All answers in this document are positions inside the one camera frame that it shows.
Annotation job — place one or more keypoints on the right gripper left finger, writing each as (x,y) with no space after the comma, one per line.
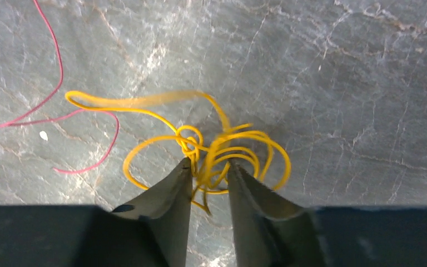
(149,230)

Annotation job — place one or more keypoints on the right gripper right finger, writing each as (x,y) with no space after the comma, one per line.
(270,230)

